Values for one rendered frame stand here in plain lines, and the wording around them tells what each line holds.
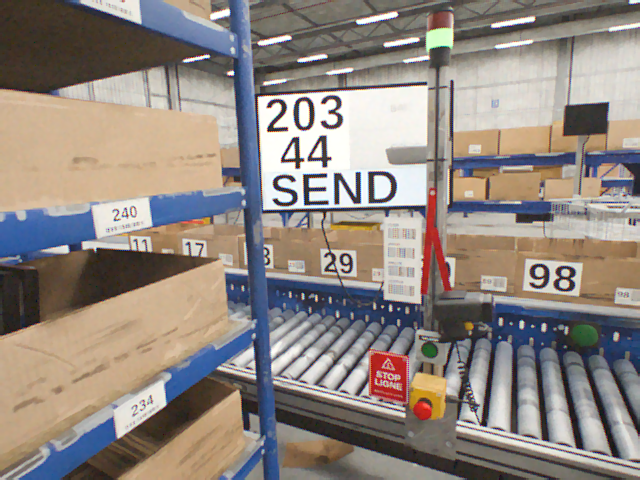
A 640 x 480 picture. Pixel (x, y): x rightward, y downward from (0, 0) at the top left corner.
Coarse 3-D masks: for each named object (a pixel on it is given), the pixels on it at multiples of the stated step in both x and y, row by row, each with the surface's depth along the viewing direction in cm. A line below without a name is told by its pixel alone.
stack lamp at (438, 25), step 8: (432, 16) 78; (440, 16) 77; (448, 16) 77; (432, 24) 78; (440, 24) 77; (448, 24) 77; (432, 32) 78; (440, 32) 77; (448, 32) 77; (432, 40) 78; (440, 40) 78; (448, 40) 78
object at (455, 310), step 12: (444, 300) 82; (456, 300) 81; (468, 300) 80; (480, 300) 79; (492, 300) 80; (444, 312) 82; (456, 312) 81; (468, 312) 79; (480, 312) 79; (492, 312) 78; (444, 324) 84; (456, 324) 83; (468, 324) 82; (444, 336) 85; (456, 336) 83
